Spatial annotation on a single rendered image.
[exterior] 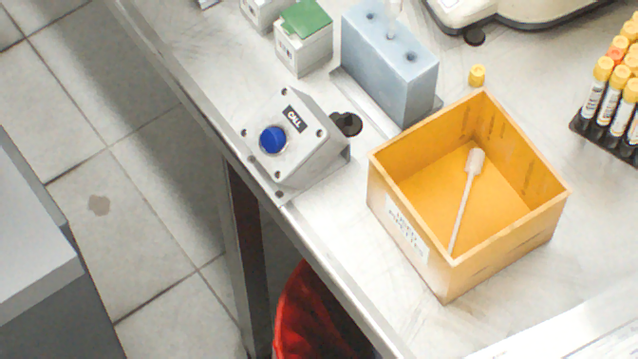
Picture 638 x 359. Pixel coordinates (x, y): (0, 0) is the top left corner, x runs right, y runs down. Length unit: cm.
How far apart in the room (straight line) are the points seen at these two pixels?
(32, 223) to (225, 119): 22
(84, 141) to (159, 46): 99
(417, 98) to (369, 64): 6
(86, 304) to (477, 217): 46
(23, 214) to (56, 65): 122
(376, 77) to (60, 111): 120
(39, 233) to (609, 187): 55
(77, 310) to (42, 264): 24
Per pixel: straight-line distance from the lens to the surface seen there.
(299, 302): 162
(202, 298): 209
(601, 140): 124
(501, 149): 116
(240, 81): 125
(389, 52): 115
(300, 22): 121
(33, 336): 136
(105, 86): 231
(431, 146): 116
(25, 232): 115
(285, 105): 114
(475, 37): 128
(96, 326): 143
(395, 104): 118
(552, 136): 123
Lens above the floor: 193
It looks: 62 degrees down
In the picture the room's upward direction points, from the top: straight up
